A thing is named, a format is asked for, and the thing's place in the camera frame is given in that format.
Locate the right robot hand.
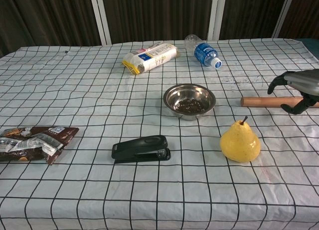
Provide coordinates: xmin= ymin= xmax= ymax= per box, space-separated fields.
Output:
xmin=267 ymin=68 xmax=319 ymax=115

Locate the wooden rolling pin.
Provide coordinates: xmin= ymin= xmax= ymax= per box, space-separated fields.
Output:
xmin=240 ymin=97 xmax=319 ymax=108

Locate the metal bowl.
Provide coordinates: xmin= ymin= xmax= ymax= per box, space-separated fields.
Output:
xmin=163 ymin=83 xmax=216 ymax=120

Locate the dark brown curtain panel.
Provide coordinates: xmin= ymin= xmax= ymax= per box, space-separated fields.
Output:
xmin=0 ymin=0 xmax=102 ymax=58
xmin=219 ymin=0 xmax=290 ymax=40
xmin=278 ymin=0 xmax=319 ymax=39
xmin=101 ymin=0 xmax=214 ymax=44

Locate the yellow pear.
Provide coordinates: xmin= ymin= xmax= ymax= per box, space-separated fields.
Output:
xmin=219 ymin=116 xmax=262 ymax=163

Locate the plastic bottle with blue label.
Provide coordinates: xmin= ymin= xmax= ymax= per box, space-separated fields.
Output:
xmin=184 ymin=34 xmax=223 ymax=70

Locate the white and yellow package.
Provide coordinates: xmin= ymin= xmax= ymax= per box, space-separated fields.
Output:
xmin=122 ymin=42 xmax=179 ymax=76

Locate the black stapler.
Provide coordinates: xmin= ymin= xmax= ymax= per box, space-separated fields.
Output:
xmin=111 ymin=134 xmax=171 ymax=164

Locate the white grid tablecloth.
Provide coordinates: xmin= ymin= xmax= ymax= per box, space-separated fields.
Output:
xmin=0 ymin=37 xmax=319 ymax=230

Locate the brown snack bag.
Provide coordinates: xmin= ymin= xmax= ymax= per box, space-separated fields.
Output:
xmin=0 ymin=126 xmax=80 ymax=165

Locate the white frame post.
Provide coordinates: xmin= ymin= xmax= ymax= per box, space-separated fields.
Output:
xmin=271 ymin=0 xmax=296 ymax=39
xmin=89 ymin=0 xmax=112 ymax=46
xmin=207 ymin=0 xmax=227 ymax=41

